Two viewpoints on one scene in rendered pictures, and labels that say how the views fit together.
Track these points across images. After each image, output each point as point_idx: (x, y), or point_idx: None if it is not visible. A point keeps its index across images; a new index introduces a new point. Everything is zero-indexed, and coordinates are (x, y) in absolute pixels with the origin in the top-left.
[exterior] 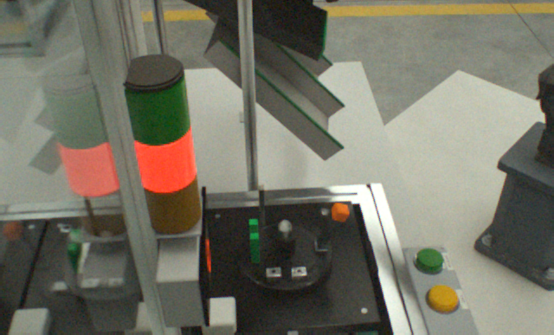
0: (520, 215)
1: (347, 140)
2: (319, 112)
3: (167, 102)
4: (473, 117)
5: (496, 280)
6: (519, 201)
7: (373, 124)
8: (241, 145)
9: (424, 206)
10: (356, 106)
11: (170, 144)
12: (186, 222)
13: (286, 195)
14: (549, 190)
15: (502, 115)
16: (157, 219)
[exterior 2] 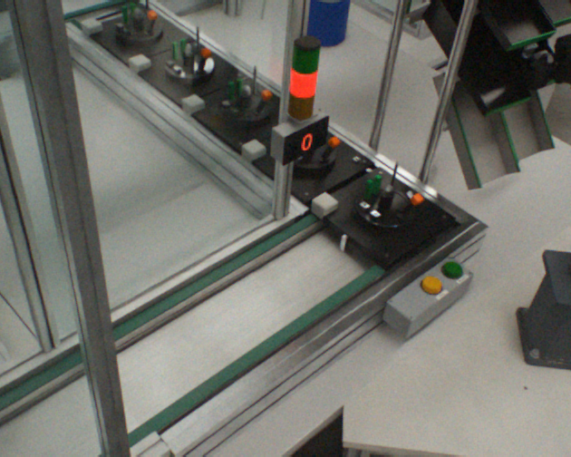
0: (539, 297)
1: (533, 210)
2: (502, 165)
3: (302, 55)
4: None
5: (502, 332)
6: (542, 286)
7: (567, 215)
8: None
9: (522, 273)
10: None
11: (299, 74)
12: (297, 114)
13: (429, 192)
14: (549, 283)
15: None
16: (288, 105)
